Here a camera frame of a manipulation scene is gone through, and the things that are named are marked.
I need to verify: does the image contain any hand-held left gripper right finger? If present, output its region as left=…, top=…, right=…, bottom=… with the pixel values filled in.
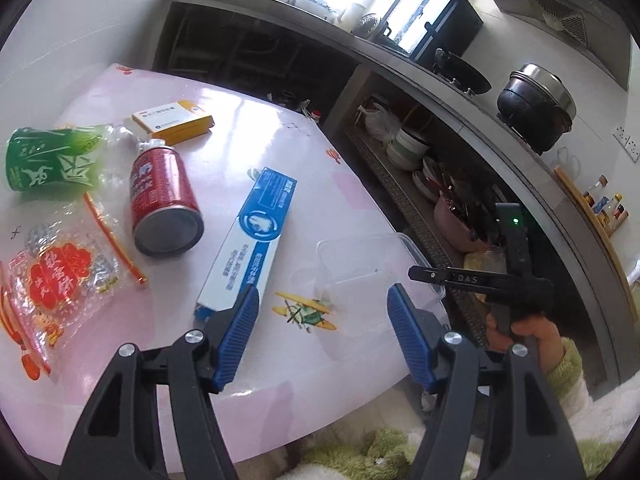
left=386, top=282, right=588, bottom=480

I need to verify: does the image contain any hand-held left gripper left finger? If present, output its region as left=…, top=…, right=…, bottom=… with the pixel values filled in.
left=57, top=286, right=261, bottom=480

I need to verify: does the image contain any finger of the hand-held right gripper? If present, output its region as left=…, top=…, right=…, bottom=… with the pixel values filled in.
left=407, top=265, right=496, bottom=295

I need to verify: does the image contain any blue white toothpaste box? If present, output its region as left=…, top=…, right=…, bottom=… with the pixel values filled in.
left=194, top=166, right=299, bottom=328

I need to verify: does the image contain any red drink can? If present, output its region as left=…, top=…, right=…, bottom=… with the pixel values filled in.
left=129, top=139, right=205, bottom=257

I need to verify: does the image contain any clear bag with red print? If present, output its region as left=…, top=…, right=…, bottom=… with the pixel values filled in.
left=0, top=192, right=149, bottom=381

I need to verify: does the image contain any yellow white medicine box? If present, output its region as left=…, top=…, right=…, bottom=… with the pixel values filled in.
left=131, top=100, right=215, bottom=147

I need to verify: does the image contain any green label plastic bottle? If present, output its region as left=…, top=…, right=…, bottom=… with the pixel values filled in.
left=5, top=122, right=146, bottom=192

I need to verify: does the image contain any person's right forearm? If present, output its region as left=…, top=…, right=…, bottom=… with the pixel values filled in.
left=544, top=337, right=640, bottom=456

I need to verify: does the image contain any person's right hand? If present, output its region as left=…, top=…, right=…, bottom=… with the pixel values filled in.
left=486, top=312, right=563, bottom=373

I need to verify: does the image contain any yellow plastic bag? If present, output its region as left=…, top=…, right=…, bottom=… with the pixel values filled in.
left=462, top=250, right=508, bottom=306

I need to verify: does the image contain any pink basin on shelf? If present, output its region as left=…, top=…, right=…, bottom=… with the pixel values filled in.
left=432, top=195, right=496, bottom=255

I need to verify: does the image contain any pink plastic tablecloth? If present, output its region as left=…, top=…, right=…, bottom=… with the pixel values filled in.
left=0, top=62, right=446, bottom=463

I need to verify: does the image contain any perforated metal shelf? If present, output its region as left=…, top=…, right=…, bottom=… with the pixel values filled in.
left=345, top=127, right=493, bottom=351

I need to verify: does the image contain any wooden cutting board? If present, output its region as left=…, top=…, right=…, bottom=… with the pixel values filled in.
left=552, top=165, right=628, bottom=273

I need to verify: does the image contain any pile of kitchen utensils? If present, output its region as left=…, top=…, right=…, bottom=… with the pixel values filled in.
left=411, top=157, right=496, bottom=241

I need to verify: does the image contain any clear plastic container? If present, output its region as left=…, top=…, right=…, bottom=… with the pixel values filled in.
left=316, top=232, right=447, bottom=316

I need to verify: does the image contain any row of seasoning bottles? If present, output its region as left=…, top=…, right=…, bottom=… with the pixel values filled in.
left=582, top=175, right=630, bottom=237

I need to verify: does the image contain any white fluffy robe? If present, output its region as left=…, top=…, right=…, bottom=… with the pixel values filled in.
left=280, top=395, right=640, bottom=480

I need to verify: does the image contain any stack of bowls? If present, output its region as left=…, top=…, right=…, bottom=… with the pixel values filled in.
left=386, top=127, right=432, bottom=171

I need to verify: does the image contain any blackened steel pot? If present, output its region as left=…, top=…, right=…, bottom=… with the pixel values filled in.
left=496, top=62, right=577, bottom=156

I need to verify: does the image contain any grey concrete counter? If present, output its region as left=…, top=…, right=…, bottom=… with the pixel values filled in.
left=165, top=0, right=640, bottom=371

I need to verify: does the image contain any white plastic bag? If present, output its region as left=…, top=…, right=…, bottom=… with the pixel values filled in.
left=364, top=104, right=401, bottom=142

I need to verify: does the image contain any black wok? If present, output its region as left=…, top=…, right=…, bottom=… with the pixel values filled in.
left=432, top=47, right=493, bottom=96

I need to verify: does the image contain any range hood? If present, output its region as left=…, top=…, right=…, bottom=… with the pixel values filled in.
left=470, top=0, right=633, bottom=92

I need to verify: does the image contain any black countertop oven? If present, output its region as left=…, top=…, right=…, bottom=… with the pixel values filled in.
left=382, top=0, right=484, bottom=61

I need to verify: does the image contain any metal kettle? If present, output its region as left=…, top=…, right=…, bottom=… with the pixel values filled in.
left=352, top=12, right=383, bottom=38

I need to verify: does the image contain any white jug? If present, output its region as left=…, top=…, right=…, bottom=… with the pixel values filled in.
left=337, top=2, right=367, bottom=26

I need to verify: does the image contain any white wall socket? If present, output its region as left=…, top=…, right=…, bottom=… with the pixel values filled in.
left=612, top=125, right=640, bottom=162

